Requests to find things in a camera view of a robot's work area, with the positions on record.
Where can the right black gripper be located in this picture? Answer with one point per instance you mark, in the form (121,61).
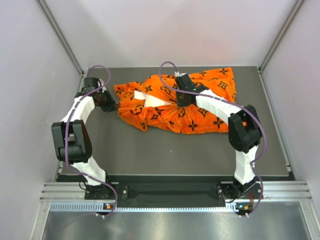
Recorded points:
(180,103)

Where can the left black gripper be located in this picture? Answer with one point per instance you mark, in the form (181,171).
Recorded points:
(111,104)

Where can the white pillow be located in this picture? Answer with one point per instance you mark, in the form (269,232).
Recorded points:
(151,101)

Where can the orange patterned pillowcase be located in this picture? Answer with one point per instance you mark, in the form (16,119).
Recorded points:
(182,120)

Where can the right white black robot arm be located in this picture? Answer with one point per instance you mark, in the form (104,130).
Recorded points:
(244,133)

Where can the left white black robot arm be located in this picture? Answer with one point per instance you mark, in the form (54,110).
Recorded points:
(72,142)

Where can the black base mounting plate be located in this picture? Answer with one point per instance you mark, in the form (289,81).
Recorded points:
(185,194)

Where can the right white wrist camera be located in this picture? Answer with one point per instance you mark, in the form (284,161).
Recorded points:
(178,74)

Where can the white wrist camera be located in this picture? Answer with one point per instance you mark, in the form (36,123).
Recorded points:
(178,74)
(101,83)

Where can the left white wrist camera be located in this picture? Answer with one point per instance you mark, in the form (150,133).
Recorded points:
(101,83)

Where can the aluminium frame rail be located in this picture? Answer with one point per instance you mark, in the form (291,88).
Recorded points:
(275,191)

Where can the grey slotted cable duct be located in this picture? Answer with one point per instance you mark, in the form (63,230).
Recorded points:
(104,207)

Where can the left aluminium corner post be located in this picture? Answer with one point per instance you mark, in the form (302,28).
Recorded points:
(59,34)

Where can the aluminium corner post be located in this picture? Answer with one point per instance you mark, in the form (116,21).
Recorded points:
(298,4)
(59,34)

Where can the right aluminium corner post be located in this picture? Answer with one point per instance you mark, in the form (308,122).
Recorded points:
(298,4)

